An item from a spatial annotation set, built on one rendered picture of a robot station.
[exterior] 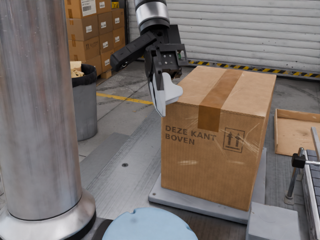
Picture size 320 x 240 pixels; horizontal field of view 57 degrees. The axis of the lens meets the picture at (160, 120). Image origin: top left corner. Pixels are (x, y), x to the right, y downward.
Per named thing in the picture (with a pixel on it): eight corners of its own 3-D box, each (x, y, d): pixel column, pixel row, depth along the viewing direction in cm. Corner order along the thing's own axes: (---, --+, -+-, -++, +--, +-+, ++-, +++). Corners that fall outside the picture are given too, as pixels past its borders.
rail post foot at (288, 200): (294, 205, 78) (295, 203, 78) (284, 203, 79) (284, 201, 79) (293, 192, 83) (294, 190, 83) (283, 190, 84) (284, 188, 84)
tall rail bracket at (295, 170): (312, 206, 78) (328, 155, 71) (283, 200, 80) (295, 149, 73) (310, 198, 81) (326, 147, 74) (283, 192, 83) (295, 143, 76)
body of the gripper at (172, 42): (189, 67, 62) (179, 18, 65) (150, 69, 60) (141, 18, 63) (180, 81, 70) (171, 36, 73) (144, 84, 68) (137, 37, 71)
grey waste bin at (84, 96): (85, 148, 257) (75, 81, 229) (46, 138, 271) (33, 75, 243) (110, 126, 292) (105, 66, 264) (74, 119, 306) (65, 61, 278)
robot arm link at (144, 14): (137, 1, 64) (133, 23, 72) (141, 19, 63) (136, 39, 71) (170, 1, 66) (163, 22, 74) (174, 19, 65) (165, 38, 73)
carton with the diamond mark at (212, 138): (247, 212, 74) (265, 116, 61) (160, 187, 82) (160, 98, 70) (262, 152, 98) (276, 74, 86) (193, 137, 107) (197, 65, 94)
